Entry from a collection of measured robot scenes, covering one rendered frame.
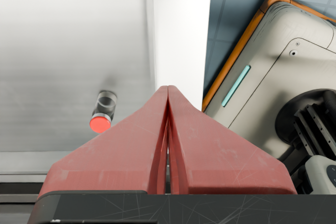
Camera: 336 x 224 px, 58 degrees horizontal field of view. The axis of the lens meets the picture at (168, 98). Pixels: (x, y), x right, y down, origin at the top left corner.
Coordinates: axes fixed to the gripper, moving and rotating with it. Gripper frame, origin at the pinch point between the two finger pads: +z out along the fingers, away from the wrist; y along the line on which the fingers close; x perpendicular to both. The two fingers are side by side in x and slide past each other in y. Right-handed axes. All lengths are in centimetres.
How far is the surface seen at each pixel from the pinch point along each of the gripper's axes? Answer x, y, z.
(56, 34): 4.6, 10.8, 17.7
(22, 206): 28.8, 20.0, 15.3
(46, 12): 2.3, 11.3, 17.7
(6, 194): 26.7, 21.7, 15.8
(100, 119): 11.4, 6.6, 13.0
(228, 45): 49, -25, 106
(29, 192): 26.7, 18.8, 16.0
